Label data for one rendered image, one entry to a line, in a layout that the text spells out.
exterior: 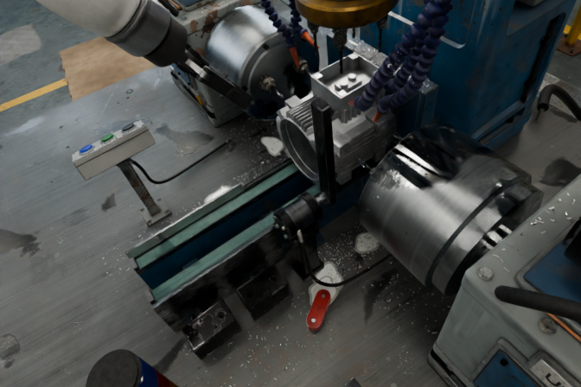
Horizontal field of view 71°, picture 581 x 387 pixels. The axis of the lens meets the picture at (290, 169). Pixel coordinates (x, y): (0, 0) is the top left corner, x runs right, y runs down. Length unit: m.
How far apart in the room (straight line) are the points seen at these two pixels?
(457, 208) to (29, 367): 0.92
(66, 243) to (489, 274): 1.02
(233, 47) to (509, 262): 0.74
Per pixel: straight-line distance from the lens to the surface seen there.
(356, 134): 0.85
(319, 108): 0.63
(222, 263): 0.86
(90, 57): 3.36
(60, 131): 1.59
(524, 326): 0.58
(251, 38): 1.00
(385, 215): 0.70
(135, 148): 0.99
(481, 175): 0.67
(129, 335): 1.03
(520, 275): 0.59
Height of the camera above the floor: 1.67
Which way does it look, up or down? 49 degrees down
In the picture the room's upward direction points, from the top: 11 degrees counter-clockwise
